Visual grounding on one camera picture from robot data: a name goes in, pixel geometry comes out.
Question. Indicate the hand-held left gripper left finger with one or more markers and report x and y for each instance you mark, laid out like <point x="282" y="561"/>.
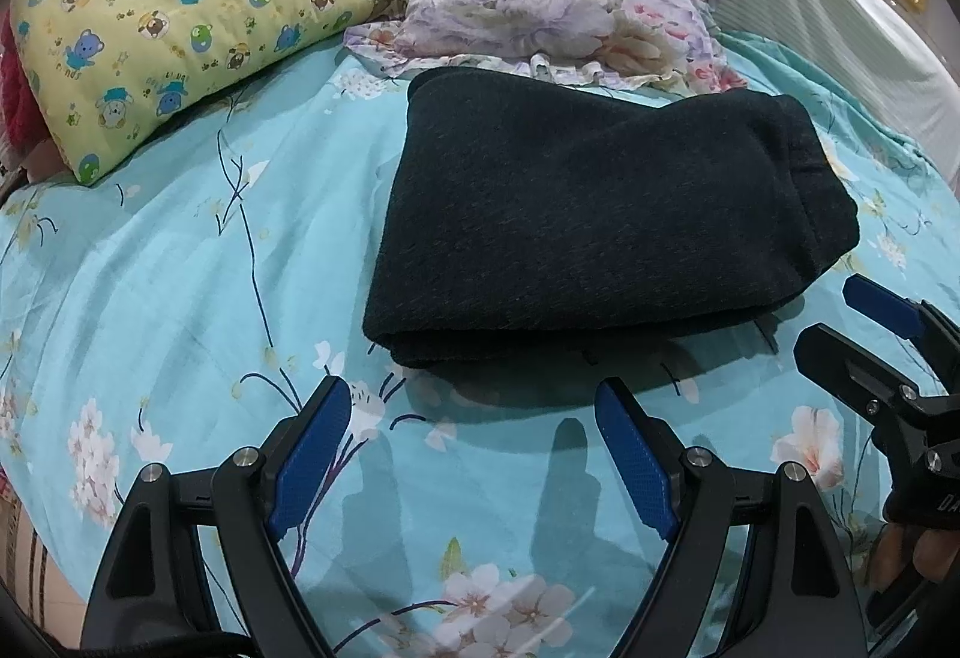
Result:
<point x="311" y="455"/>

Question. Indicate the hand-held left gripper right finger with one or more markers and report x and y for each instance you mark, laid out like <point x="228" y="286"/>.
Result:
<point x="634" y="470"/>

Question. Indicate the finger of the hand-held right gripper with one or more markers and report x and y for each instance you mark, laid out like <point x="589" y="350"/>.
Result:
<point x="881" y="304"/>
<point x="832" y="358"/>

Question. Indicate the dark knit pants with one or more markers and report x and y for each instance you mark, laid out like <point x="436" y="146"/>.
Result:
<point x="585" y="215"/>

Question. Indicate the person's right hand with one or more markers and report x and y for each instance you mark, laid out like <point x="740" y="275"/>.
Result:
<point x="911" y="553"/>

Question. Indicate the turquoise floral bed sheet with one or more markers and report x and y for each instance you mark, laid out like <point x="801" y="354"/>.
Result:
<point x="187" y="298"/>

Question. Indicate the striped mattress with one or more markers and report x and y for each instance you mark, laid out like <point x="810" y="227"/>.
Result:
<point x="30" y="553"/>

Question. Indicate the floral ruffled pillow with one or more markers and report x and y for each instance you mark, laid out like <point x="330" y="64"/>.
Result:
<point x="525" y="5"/>

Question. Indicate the red cloth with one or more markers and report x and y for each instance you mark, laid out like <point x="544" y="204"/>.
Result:
<point x="15" y="88"/>

